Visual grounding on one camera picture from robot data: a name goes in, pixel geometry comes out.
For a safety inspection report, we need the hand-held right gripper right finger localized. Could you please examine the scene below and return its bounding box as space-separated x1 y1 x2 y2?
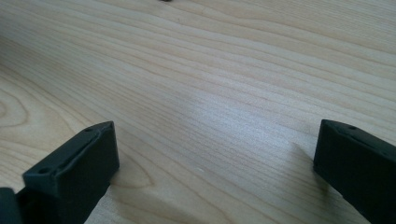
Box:
313 119 396 224

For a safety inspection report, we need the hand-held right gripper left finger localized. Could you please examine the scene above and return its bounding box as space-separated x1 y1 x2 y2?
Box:
16 120 120 224

